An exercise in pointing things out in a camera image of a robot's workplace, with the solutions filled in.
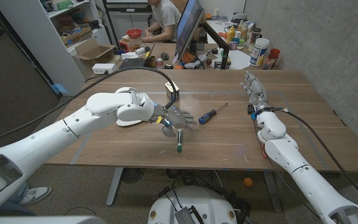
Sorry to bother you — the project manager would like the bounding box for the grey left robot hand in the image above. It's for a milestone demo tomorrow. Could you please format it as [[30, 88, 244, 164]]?
[[158, 105, 198, 138]]

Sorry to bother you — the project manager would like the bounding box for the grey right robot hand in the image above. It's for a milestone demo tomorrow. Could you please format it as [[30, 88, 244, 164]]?
[[240, 71, 272, 114]]

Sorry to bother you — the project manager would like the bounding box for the white paper plate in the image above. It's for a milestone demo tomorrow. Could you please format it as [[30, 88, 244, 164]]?
[[116, 118, 144, 127]]

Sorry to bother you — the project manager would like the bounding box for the white paper sheet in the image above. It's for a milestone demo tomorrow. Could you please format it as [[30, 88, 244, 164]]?
[[216, 49, 252, 70]]

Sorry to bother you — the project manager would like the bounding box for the white canister blue label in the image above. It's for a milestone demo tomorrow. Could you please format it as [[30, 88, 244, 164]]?
[[249, 37, 270, 67]]

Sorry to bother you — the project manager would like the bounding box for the dark lidded jar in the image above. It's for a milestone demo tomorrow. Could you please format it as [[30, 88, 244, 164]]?
[[250, 27, 262, 47]]

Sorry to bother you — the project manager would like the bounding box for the orange basketball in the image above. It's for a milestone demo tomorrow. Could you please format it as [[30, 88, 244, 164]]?
[[182, 51, 195, 64]]

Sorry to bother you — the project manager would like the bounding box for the yellow squeeze bottle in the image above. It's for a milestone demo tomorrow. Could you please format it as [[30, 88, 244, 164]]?
[[225, 26, 236, 44]]

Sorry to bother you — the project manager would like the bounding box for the black keyboard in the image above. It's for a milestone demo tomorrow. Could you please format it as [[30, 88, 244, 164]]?
[[119, 57, 147, 70]]

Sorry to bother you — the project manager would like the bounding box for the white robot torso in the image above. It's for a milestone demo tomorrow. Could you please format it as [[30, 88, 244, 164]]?
[[147, 185, 238, 224]]

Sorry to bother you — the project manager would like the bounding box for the white power box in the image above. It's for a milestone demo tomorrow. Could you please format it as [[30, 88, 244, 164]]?
[[91, 63, 117, 75]]

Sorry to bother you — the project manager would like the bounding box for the grey table leg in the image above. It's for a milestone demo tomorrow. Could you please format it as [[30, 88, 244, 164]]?
[[106, 167, 124, 207], [262, 170, 283, 213]]

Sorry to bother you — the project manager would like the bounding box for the black computer monitor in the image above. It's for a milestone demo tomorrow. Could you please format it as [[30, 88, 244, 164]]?
[[175, 0, 205, 62]]

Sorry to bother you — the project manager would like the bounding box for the red bowl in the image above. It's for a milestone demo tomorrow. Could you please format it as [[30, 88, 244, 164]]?
[[126, 28, 143, 40]]

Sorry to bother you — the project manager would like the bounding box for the person in grey shirt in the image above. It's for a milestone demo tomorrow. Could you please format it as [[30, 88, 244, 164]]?
[[141, 0, 182, 44]]

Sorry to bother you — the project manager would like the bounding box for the open cardboard box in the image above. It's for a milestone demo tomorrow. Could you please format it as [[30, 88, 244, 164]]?
[[72, 37, 117, 65]]

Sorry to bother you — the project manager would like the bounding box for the printed cardboard box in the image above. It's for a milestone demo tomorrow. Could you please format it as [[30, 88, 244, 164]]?
[[61, 26, 93, 47]]

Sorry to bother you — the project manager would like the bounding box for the white sneaker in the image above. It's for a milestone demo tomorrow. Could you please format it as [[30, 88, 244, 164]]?
[[19, 185, 53, 205]]

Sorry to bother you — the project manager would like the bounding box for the white shelf unit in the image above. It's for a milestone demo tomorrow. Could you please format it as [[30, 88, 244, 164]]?
[[0, 0, 111, 96]]

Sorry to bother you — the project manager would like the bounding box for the person's leg in jeans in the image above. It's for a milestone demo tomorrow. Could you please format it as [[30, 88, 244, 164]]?
[[0, 183, 30, 217]]

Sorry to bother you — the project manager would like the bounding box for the blue black handled screwdriver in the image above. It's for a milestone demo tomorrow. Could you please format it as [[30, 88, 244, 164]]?
[[198, 102, 229, 125]]

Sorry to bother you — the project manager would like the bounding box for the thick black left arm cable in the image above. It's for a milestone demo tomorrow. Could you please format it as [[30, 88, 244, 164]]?
[[0, 66, 180, 147]]

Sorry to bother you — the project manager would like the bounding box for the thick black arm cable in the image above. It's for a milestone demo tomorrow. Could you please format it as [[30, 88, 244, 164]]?
[[272, 107, 358, 211], [0, 66, 180, 147]]

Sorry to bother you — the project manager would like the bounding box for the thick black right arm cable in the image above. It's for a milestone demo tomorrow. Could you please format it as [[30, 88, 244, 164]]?
[[272, 107, 358, 211]]

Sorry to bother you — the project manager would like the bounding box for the black power cable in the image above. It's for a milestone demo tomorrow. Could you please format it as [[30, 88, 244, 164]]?
[[85, 73, 105, 83]]

